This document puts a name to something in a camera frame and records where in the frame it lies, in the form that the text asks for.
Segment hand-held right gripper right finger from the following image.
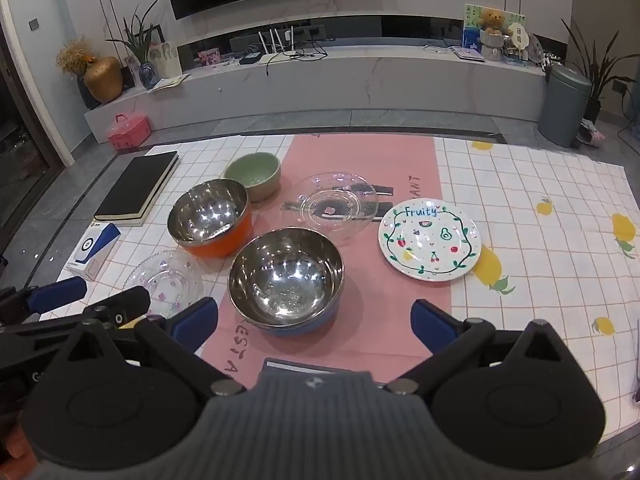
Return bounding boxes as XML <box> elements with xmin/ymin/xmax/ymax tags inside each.
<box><xmin>385</xmin><ymin>299</ymin><xmax>568</xmax><ymax>397</ymax></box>

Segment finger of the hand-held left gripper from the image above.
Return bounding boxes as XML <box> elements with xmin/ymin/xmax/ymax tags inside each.
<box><xmin>75</xmin><ymin>286</ymin><xmax>151</xmax><ymax>331</ymax></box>
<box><xmin>0</xmin><ymin>276</ymin><xmax>87</xmax><ymax>323</ymax></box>

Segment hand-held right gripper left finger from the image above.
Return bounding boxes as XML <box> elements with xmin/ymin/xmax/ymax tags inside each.
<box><xmin>60</xmin><ymin>297</ymin><xmax>248</xmax><ymax>400</ymax></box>

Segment floral clear glass plate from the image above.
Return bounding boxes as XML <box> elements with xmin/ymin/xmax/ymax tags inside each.
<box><xmin>122</xmin><ymin>250</ymin><xmax>205</xmax><ymax>321</ymax></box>

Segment white fruit print plate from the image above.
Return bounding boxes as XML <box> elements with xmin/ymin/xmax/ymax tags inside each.
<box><xmin>377</xmin><ymin>199</ymin><xmax>482</xmax><ymax>281</ymax></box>

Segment blue steel bowl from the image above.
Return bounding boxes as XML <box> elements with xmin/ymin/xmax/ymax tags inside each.
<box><xmin>227</xmin><ymin>228</ymin><xmax>346</xmax><ymax>337</ymax></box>

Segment orange steel bowl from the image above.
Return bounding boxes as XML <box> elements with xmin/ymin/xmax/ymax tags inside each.
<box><xmin>166</xmin><ymin>178</ymin><xmax>252</xmax><ymax>259</ymax></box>

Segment small clear glass bowl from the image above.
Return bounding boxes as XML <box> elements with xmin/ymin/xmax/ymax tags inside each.
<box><xmin>280</xmin><ymin>172</ymin><xmax>379</xmax><ymax>247</ymax></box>

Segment green ceramic bowl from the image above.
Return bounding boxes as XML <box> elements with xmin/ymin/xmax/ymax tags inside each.
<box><xmin>223</xmin><ymin>152</ymin><xmax>282</xmax><ymax>203</ymax></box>

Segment white and blue box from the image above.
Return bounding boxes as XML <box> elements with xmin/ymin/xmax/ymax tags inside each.
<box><xmin>62</xmin><ymin>222</ymin><xmax>122</xmax><ymax>282</ymax></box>

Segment black hardcover book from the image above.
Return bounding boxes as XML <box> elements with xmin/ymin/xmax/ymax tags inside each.
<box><xmin>93</xmin><ymin>151</ymin><xmax>180</xmax><ymax>227</ymax></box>

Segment pink carrying case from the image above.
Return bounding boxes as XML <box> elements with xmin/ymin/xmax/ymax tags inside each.
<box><xmin>105</xmin><ymin>114</ymin><xmax>151</xmax><ymax>151</ymax></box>

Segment gold vase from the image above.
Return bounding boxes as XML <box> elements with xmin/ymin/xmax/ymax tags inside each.
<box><xmin>83</xmin><ymin>56</ymin><xmax>124</xmax><ymax>104</ymax></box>

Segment loose papers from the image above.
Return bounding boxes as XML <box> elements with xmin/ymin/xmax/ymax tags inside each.
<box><xmin>150</xmin><ymin>74</ymin><xmax>192</xmax><ymax>93</ymax></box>

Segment green plant in blue vase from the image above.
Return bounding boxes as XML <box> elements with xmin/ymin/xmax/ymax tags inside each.
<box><xmin>106</xmin><ymin>0</ymin><xmax>162</xmax><ymax>89</ymax></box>

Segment white marble television cabinet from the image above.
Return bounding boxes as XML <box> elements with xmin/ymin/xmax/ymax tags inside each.
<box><xmin>82</xmin><ymin>42</ymin><xmax>548</xmax><ymax>136</ymax></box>

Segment pale drawing card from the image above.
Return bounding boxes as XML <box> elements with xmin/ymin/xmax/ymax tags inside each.
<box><xmin>148</xmin><ymin>41</ymin><xmax>182</xmax><ymax>80</ymax></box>

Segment grey green trash bin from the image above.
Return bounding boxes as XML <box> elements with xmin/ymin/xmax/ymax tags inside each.
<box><xmin>537</xmin><ymin>63</ymin><xmax>593</xmax><ymax>148</ymax></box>

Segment white router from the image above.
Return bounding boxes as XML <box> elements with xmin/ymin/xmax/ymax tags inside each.
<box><xmin>257</xmin><ymin>26</ymin><xmax>296</xmax><ymax>63</ymax></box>

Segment white ceramic pot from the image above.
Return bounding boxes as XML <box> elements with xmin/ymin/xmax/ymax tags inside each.
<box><xmin>480</xmin><ymin>29</ymin><xmax>507</xmax><ymax>62</ymax></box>

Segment green painted picture board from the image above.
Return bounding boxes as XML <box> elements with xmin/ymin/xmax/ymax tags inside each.
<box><xmin>462</xmin><ymin>3</ymin><xmax>527</xmax><ymax>53</ymax></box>

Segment tall potted plant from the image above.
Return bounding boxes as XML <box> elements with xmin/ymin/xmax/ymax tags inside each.
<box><xmin>560</xmin><ymin>17</ymin><xmax>628</xmax><ymax>123</ymax></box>

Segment round white hand fan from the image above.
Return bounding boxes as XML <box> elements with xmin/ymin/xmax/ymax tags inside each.
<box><xmin>508</xmin><ymin>21</ymin><xmax>531</xmax><ymax>51</ymax></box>

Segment brown teddy bear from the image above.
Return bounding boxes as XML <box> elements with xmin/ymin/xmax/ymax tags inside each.
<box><xmin>479</xmin><ymin>8</ymin><xmax>505</xmax><ymax>33</ymax></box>

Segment black cables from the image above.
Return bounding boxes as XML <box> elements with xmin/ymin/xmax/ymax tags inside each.
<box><xmin>267</xmin><ymin>42</ymin><xmax>328</xmax><ymax>76</ymax></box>

